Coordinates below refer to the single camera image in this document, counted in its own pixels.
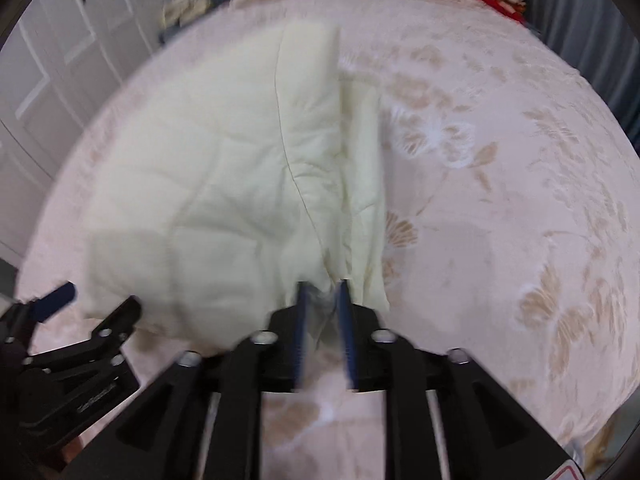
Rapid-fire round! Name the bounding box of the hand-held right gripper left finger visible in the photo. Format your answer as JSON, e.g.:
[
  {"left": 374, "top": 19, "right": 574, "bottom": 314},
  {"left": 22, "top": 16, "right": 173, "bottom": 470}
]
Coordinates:
[{"left": 60, "top": 280, "right": 312, "bottom": 480}]

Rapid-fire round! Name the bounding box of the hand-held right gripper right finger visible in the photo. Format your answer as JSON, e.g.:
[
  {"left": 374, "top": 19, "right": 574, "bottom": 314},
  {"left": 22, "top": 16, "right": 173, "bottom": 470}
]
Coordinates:
[{"left": 336, "top": 279, "right": 576, "bottom": 480}]

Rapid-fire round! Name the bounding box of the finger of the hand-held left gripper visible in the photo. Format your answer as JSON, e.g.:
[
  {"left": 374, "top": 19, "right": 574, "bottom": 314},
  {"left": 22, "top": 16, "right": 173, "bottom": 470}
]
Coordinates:
[
  {"left": 0, "top": 281, "right": 78, "bottom": 343},
  {"left": 22, "top": 295, "right": 144, "bottom": 378}
]

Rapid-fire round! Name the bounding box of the cream quilted jacket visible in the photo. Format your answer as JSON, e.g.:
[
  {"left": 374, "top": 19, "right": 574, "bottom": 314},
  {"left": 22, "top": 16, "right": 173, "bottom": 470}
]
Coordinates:
[{"left": 82, "top": 22, "right": 393, "bottom": 351}]

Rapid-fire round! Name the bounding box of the pile of cream clothes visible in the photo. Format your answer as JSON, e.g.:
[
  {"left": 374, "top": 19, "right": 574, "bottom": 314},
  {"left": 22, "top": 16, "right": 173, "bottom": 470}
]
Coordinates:
[{"left": 160, "top": 0, "right": 215, "bottom": 29}]

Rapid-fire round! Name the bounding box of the pink butterfly bed blanket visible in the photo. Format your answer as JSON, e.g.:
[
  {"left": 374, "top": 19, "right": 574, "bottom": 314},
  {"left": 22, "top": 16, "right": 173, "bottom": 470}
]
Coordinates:
[{"left": 15, "top": 0, "right": 636, "bottom": 480}]

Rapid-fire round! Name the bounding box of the white panelled wardrobe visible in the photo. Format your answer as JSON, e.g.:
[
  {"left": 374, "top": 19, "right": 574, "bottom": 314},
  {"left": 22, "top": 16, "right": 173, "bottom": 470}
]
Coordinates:
[{"left": 0, "top": 0, "right": 173, "bottom": 261}]

